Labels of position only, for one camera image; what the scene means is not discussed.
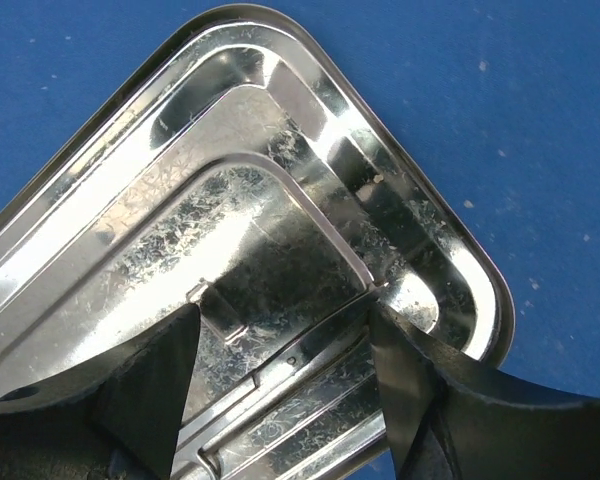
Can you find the steel instrument tray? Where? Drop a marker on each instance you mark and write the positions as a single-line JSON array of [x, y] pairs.
[[239, 169]]

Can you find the blue surgical drape cloth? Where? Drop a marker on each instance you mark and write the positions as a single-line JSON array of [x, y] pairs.
[[497, 101]]

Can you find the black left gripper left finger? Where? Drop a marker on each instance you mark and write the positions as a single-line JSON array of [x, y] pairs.
[[114, 416]]

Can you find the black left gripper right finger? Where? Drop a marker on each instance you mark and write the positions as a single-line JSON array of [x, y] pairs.
[[449, 416]]

